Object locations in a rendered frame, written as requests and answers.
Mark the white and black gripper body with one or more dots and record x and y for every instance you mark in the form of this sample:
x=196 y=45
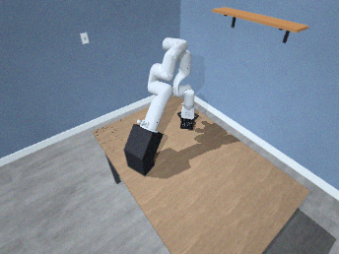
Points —
x=188 y=113

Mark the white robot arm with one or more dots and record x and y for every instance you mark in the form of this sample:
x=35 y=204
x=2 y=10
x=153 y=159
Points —
x=173 y=47

